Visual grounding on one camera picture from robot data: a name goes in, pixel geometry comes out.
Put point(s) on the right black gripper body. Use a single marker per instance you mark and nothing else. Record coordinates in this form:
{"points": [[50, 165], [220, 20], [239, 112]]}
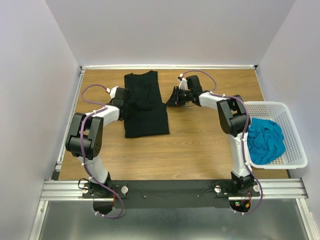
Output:
{"points": [[181, 96]]}

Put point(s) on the black t shirt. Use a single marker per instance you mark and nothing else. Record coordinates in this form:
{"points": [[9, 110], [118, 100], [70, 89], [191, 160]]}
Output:
{"points": [[149, 115]]}

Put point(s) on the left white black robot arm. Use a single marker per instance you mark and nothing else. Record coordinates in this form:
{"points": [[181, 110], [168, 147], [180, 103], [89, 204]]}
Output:
{"points": [[85, 135]]}

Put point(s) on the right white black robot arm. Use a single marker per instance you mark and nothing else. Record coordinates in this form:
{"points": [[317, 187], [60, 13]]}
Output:
{"points": [[234, 121]]}

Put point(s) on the blue t shirt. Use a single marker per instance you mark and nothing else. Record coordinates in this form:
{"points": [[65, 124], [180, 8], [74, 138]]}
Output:
{"points": [[265, 141]]}

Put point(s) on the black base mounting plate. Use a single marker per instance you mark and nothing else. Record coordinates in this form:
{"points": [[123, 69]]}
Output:
{"points": [[134, 201]]}

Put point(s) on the white plastic basket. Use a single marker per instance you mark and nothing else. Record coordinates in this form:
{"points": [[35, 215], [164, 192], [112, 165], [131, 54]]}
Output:
{"points": [[294, 156]]}

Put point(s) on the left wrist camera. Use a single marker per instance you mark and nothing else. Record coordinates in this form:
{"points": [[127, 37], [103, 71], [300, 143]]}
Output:
{"points": [[112, 91]]}

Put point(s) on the aluminium back rail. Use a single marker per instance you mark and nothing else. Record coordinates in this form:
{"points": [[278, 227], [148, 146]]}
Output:
{"points": [[168, 67]]}

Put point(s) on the aluminium front rail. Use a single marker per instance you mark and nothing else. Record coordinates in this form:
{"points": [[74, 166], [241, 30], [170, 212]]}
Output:
{"points": [[291, 188]]}

